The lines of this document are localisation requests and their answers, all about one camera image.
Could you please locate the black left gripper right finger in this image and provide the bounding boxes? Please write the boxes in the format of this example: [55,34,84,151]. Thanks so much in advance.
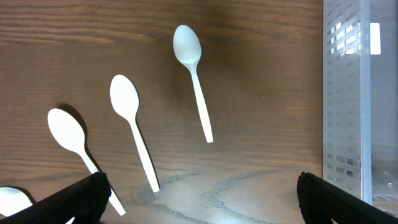
[297,172,397,224]

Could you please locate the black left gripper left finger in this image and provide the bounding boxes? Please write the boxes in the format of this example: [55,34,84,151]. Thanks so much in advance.
[1,172,111,224]

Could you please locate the white plastic spoon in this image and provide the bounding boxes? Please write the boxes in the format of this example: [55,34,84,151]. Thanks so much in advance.
[47,108,127,217]
[0,187,75,224]
[173,25,213,143]
[109,75,160,192]

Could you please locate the white plastic spoon top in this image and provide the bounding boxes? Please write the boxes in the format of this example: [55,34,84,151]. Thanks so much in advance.
[173,25,213,143]

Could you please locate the translucent white plastic basket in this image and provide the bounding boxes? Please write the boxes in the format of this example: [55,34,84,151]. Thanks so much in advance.
[322,0,397,216]

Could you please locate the white label sticker in basket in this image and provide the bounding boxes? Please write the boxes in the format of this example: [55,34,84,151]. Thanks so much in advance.
[370,22,381,55]

